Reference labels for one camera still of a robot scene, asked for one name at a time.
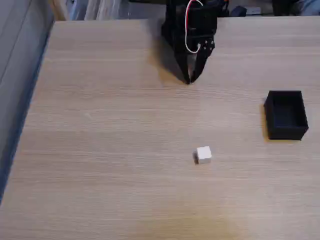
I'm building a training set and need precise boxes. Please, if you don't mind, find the white block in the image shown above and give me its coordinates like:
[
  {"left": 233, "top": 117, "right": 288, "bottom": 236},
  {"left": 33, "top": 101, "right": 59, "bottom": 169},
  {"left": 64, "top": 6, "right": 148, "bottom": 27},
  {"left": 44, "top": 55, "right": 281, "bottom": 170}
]
[{"left": 192, "top": 146, "right": 213, "bottom": 166}]

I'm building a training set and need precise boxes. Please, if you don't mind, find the black open box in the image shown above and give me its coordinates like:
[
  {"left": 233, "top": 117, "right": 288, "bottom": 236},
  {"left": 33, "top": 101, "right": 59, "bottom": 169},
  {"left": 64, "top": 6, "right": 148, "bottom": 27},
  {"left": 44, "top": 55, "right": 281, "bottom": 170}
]
[{"left": 263, "top": 90, "right": 310, "bottom": 141}]

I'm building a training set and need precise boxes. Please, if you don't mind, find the dark blue object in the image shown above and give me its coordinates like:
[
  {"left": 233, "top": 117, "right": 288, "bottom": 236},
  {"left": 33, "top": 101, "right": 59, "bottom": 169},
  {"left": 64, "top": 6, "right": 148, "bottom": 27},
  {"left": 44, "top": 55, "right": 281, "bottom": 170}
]
[{"left": 229, "top": 5, "right": 248, "bottom": 18}]

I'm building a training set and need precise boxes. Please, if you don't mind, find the white hanging cloth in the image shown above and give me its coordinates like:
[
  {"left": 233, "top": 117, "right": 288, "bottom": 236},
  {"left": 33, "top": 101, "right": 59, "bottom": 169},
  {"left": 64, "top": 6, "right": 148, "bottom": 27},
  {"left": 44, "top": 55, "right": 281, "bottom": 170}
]
[{"left": 69, "top": 0, "right": 131, "bottom": 21}]

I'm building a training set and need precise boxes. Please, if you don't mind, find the dark bulky object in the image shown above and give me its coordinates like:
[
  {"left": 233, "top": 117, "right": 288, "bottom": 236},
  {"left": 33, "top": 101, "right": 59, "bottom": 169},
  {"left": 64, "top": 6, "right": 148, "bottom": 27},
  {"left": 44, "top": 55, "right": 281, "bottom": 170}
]
[{"left": 271, "top": 0, "right": 320, "bottom": 17}]

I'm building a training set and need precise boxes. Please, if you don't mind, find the white and red cable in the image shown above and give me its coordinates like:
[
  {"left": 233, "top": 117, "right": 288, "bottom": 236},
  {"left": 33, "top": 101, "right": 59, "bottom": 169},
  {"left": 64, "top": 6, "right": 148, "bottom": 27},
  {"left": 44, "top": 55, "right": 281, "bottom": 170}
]
[{"left": 184, "top": 0, "right": 204, "bottom": 54}]

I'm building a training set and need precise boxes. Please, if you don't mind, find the light wooden frame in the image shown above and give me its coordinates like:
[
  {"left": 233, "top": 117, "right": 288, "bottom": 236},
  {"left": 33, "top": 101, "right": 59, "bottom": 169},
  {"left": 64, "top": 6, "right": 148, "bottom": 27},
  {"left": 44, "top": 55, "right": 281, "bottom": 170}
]
[{"left": 48, "top": 0, "right": 70, "bottom": 22}]

